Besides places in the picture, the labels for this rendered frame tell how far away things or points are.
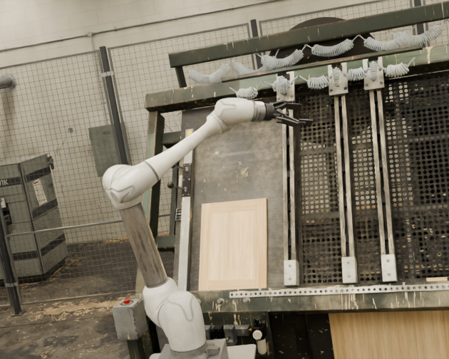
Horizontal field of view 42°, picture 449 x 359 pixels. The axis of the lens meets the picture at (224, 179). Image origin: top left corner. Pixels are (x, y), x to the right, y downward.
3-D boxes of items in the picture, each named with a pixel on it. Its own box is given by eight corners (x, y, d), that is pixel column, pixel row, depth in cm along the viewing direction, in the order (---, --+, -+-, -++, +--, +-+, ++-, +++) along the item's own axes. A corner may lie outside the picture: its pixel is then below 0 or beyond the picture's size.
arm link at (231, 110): (254, 95, 251) (243, 102, 263) (220, 92, 246) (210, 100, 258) (255, 120, 250) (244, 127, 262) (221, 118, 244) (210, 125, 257)
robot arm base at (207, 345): (215, 365, 236) (213, 352, 235) (163, 367, 241) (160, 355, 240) (224, 344, 253) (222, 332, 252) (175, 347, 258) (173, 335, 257)
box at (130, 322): (117, 341, 298) (110, 308, 295) (128, 330, 309) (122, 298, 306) (138, 340, 294) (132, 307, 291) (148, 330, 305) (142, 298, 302)
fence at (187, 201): (180, 293, 315) (177, 291, 312) (188, 132, 348) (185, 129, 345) (189, 292, 314) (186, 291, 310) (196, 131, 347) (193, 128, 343)
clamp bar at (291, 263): (284, 288, 296) (271, 279, 275) (281, 81, 338) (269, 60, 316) (303, 287, 293) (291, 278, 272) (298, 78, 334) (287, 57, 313)
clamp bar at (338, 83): (341, 285, 287) (332, 276, 266) (331, 73, 328) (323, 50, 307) (362, 284, 283) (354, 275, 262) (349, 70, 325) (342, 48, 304)
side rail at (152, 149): (144, 295, 329) (135, 293, 319) (156, 119, 367) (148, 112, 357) (153, 295, 327) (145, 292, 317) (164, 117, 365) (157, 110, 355)
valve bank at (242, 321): (172, 368, 297) (164, 324, 294) (183, 355, 311) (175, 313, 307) (267, 369, 281) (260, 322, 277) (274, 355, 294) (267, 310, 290)
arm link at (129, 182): (146, 159, 230) (135, 157, 242) (108, 184, 224) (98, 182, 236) (163, 186, 234) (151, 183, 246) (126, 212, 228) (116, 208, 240)
